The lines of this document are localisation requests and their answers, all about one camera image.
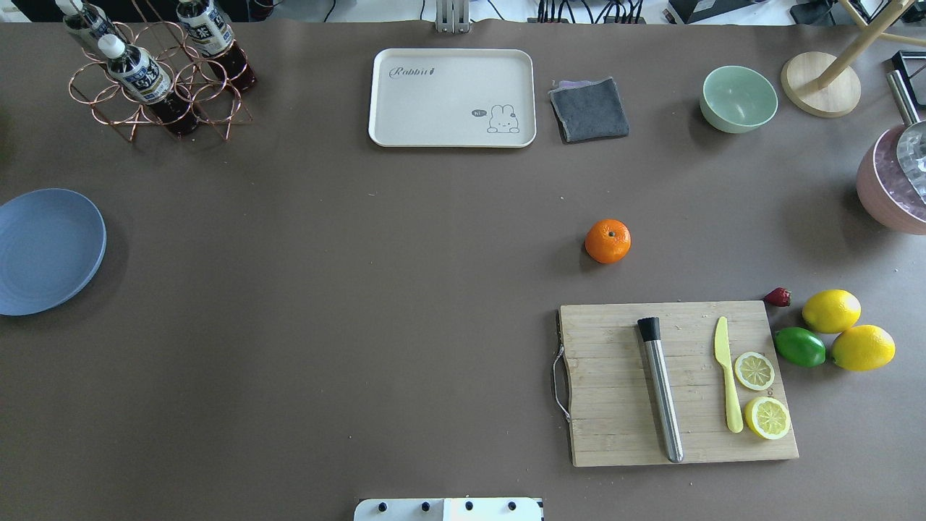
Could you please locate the orange mandarin fruit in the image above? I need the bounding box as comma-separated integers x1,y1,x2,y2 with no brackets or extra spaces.
583,220,632,264

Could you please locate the blue round plate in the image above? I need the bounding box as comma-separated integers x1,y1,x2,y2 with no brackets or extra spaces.
1,188,107,316

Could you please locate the cream rabbit tray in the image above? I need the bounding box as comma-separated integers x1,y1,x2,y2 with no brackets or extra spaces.
368,48,537,148

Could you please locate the wooden cutting board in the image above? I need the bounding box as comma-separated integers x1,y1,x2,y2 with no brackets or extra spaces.
558,300,799,467

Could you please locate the grey folded cloth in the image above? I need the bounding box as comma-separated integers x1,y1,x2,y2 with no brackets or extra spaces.
548,77,629,144

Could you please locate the steel muddler black tip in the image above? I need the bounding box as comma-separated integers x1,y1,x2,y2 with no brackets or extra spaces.
636,317,684,464

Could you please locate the yellow plastic knife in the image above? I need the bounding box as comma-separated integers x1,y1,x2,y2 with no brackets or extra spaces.
713,316,744,434

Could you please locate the upper lemon slice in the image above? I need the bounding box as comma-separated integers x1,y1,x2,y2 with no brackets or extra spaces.
732,352,776,391

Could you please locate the lemon slice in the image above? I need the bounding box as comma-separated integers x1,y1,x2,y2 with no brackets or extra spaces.
744,397,791,441
732,352,776,391

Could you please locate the mint green bowl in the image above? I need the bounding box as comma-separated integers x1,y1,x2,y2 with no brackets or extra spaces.
699,65,778,133

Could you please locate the red strawberry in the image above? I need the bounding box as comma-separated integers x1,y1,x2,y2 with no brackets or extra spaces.
762,287,791,308

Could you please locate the right tea bottle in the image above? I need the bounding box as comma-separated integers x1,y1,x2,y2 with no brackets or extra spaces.
176,1,257,93

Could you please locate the tea bottle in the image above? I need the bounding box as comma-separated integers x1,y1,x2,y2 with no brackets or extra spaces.
97,34,199,136
176,1,257,93
55,0,127,54

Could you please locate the lower lemon slice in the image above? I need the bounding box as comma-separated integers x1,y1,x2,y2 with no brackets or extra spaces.
744,397,791,441

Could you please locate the green lime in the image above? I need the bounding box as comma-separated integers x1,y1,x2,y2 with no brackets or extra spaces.
773,326,827,368

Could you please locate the upper yellow lemon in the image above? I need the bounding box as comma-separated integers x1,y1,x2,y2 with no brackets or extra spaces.
802,288,861,334

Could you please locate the yellow lemon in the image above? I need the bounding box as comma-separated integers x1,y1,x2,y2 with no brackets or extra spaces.
831,324,896,370
802,288,861,334

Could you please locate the front tea bottle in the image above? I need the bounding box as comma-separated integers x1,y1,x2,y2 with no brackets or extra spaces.
97,34,199,136

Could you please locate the wooden stand with round base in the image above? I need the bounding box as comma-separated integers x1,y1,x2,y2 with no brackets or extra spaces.
781,1,925,118

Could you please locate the lower yellow lemon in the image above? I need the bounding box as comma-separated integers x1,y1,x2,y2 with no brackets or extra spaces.
831,324,896,370

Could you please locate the pink bowl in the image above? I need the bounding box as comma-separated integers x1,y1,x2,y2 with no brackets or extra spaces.
856,124,925,235

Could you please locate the left tea bottle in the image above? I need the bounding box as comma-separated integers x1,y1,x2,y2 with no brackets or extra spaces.
55,0,127,54

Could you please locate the metal ice scoop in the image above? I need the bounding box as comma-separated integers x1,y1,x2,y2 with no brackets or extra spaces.
888,69,925,203

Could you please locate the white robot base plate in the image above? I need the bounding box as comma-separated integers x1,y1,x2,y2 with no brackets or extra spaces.
353,496,545,520

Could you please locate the copper wire bottle rack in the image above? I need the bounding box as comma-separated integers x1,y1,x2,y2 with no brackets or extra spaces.
67,1,255,144

